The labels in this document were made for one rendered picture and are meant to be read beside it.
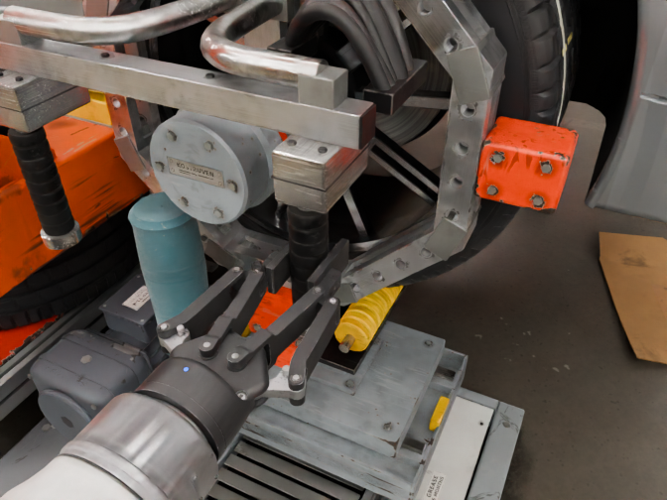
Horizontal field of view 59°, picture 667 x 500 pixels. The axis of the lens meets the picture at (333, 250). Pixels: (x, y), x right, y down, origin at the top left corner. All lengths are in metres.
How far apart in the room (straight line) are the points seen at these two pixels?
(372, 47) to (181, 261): 0.43
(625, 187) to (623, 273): 1.21
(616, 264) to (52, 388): 1.62
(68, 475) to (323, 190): 0.26
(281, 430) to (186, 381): 0.84
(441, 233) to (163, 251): 0.36
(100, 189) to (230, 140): 0.60
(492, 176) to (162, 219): 0.42
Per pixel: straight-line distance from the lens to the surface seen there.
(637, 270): 2.06
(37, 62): 0.68
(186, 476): 0.39
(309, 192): 0.48
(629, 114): 0.79
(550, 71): 0.71
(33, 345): 1.39
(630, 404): 1.65
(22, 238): 1.10
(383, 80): 0.51
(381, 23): 0.54
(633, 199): 0.84
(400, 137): 0.99
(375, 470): 1.19
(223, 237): 0.94
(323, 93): 0.47
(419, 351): 1.30
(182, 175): 0.67
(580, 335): 1.77
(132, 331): 1.16
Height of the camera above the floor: 1.17
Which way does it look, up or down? 38 degrees down
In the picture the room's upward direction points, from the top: straight up
